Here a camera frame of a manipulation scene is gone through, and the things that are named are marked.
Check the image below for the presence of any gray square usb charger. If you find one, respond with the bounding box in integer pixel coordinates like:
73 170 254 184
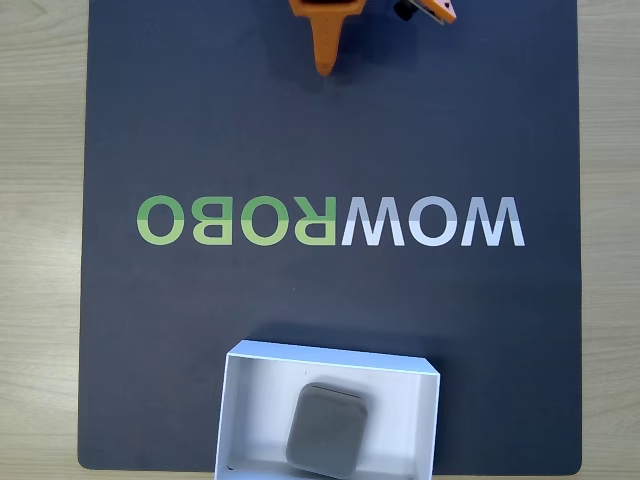
283 380 371 480

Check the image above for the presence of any dark mat with WOWROBO print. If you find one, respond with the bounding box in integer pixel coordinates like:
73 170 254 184
76 0 584 474

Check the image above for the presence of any white cardboard box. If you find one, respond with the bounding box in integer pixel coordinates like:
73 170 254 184
214 339 442 480

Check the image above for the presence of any orange camera mount with board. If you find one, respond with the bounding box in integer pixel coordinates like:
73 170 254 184
392 0 459 26

